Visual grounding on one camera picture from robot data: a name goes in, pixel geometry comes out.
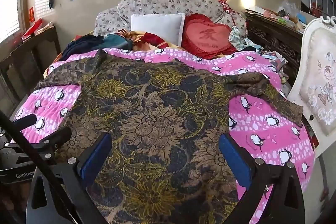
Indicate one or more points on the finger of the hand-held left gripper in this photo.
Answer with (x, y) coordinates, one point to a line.
(56, 138)
(25, 120)

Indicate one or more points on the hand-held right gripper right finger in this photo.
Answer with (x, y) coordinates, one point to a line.
(233, 158)

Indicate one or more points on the light blue patterned cloth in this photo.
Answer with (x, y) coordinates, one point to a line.
(239, 39)

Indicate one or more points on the pink penguin blanket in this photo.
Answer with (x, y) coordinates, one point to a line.
(262, 119)

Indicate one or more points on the red paper wall sticker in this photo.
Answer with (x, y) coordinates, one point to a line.
(31, 14)

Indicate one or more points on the red flat box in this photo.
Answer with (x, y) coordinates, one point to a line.
(32, 28)

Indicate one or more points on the red yellow patterned quilt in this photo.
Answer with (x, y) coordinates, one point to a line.
(152, 40)

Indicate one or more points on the white pillow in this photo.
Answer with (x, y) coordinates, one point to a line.
(157, 26)

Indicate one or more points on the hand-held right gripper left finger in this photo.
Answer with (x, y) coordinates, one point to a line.
(95, 157)

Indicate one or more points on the carved dark wooden cabinet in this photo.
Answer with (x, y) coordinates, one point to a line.
(273, 37)

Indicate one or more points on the white upholstered chair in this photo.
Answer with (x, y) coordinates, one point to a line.
(320, 77)

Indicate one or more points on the pile of small household clutter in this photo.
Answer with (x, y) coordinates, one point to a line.
(288, 15)

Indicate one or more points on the navy blue clothing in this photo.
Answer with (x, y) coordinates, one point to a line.
(81, 45)

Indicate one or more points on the teal clothing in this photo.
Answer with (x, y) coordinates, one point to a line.
(115, 41)

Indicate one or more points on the dark floral garment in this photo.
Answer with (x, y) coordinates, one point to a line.
(157, 113)

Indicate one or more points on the window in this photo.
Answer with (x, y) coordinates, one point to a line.
(10, 8)

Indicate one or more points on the dark wooden side table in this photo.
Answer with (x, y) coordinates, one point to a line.
(31, 56)

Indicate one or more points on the red heart cushion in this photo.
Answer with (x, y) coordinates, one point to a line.
(207, 36)

